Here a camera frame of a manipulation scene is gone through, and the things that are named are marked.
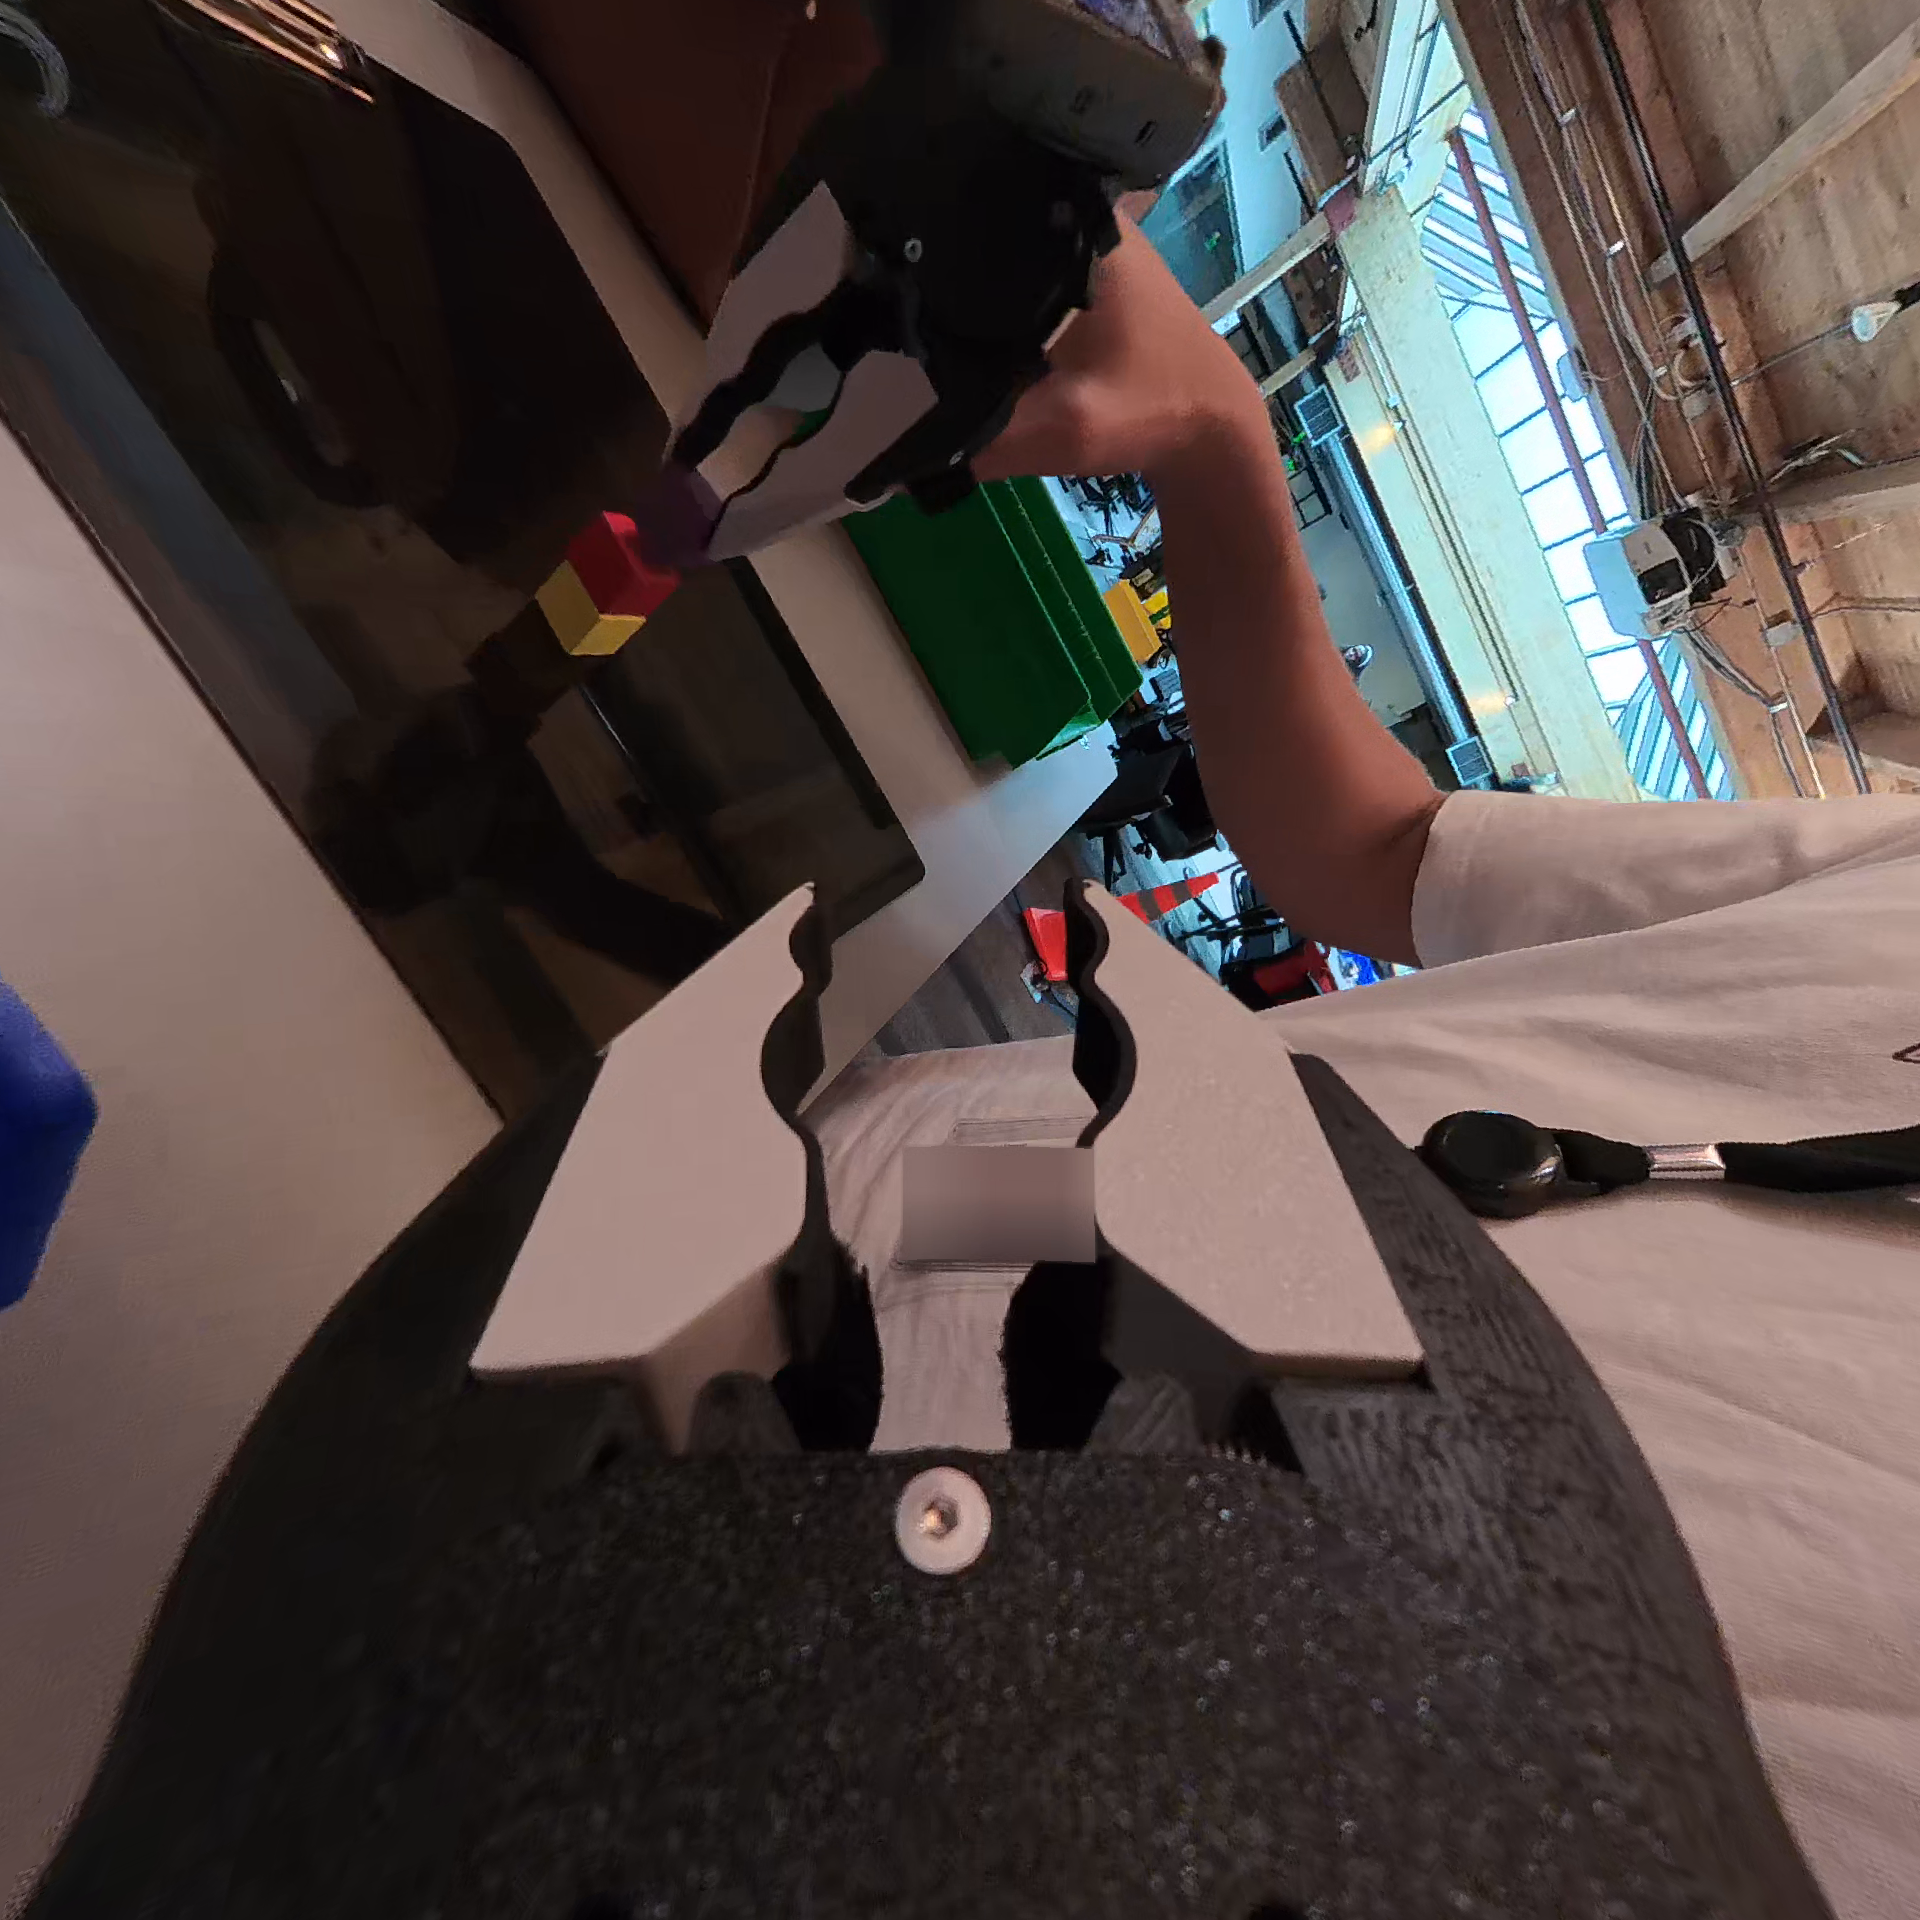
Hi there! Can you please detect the green plastic bin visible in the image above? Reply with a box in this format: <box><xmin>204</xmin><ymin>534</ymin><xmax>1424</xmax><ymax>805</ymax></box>
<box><xmin>840</xmin><ymin>477</ymin><xmax>1146</xmax><ymax>768</ymax></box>

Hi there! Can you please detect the red chair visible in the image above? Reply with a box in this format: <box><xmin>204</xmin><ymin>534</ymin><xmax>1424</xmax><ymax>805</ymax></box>
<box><xmin>1223</xmin><ymin>933</ymin><xmax>1340</xmax><ymax>1010</ymax></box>

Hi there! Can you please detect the black office chair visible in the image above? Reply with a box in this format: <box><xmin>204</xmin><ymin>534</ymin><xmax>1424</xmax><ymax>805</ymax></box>
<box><xmin>1080</xmin><ymin>705</ymin><xmax>1221</xmax><ymax>891</ymax></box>

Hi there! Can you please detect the person's right hand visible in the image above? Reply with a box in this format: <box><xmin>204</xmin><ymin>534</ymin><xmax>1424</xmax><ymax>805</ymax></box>
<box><xmin>979</xmin><ymin>211</ymin><xmax>1279</xmax><ymax>487</ymax></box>

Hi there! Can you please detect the small yellow cube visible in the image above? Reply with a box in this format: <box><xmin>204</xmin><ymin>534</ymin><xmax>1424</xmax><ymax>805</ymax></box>
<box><xmin>535</xmin><ymin>562</ymin><xmax>649</xmax><ymax>661</ymax></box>

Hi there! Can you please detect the person's right forearm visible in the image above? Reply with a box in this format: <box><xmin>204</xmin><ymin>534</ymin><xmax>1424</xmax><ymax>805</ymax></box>
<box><xmin>1171</xmin><ymin>426</ymin><xmax>1450</xmax><ymax>971</ymax></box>

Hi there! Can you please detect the small purple cube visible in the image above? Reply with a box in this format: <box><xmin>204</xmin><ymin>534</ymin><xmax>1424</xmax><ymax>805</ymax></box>
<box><xmin>644</xmin><ymin>462</ymin><xmax>720</xmax><ymax>573</ymax></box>

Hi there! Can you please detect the white ceiling camera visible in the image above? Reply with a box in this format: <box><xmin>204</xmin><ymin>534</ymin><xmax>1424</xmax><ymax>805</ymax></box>
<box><xmin>1582</xmin><ymin>506</ymin><xmax>1747</xmax><ymax>642</ymax></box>

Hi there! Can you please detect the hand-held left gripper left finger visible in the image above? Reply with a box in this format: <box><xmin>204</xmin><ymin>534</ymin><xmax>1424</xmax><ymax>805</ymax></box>
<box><xmin>468</xmin><ymin>883</ymin><xmax>842</xmax><ymax>1455</ymax></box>

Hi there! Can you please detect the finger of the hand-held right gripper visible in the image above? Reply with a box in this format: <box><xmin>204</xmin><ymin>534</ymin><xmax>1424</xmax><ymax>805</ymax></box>
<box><xmin>703</xmin><ymin>356</ymin><xmax>943</xmax><ymax>568</ymax></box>
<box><xmin>667</xmin><ymin>181</ymin><xmax>871</xmax><ymax>465</ymax></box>

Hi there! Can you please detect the small red cube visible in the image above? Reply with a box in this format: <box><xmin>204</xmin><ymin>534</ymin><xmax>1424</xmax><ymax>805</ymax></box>
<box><xmin>567</xmin><ymin>513</ymin><xmax>680</xmax><ymax>624</ymax></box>

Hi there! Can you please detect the brown box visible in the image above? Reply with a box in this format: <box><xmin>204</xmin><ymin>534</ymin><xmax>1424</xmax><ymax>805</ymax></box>
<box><xmin>503</xmin><ymin>0</ymin><xmax>891</xmax><ymax>324</ymax></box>

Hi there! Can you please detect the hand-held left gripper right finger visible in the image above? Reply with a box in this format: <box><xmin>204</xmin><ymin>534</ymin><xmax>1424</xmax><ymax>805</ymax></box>
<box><xmin>1062</xmin><ymin>878</ymin><xmax>1429</xmax><ymax>1429</ymax></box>

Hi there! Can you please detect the black lanyard badge reel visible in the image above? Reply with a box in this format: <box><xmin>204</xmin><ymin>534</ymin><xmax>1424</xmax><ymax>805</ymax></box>
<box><xmin>1417</xmin><ymin>1110</ymin><xmax>1920</xmax><ymax>1220</ymax></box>

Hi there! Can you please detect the black glossy desk mat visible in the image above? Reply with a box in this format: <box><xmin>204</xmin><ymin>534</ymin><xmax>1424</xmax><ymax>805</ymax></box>
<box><xmin>0</xmin><ymin>0</ymin><xmax>927</xmax><ymax>1116</ymax></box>

